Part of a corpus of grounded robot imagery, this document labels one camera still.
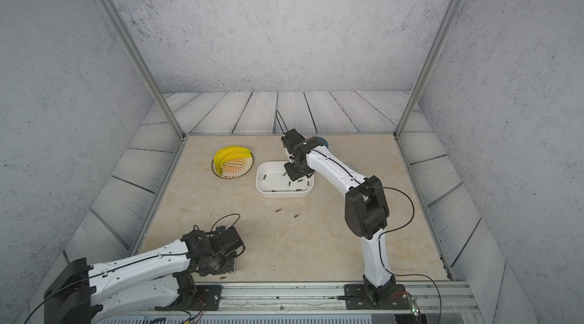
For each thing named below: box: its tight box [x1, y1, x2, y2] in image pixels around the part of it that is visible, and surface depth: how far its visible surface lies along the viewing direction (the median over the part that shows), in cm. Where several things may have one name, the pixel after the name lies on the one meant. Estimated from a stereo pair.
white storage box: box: [255, 160, 316, 198], surface depth 103 cm
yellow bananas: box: [214, 146, 253, 176], surface depth 109 cm
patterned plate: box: [210, 152, 255, 180], surface depth 110 cm
